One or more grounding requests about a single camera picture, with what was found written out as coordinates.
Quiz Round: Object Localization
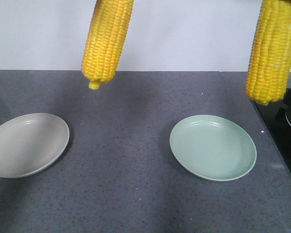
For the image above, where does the corn cob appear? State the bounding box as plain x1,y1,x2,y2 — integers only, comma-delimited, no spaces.
246,0,291,105
81,0,134,90

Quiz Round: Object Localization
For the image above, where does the pale green round plate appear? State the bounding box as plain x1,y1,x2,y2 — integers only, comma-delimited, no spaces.
169,115,257,182

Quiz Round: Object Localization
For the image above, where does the cream white round plate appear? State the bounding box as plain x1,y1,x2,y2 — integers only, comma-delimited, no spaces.
0,113,70,178

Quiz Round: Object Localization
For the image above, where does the black glass gas cooktop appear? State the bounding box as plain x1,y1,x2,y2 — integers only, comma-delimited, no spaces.
253,88,291,173

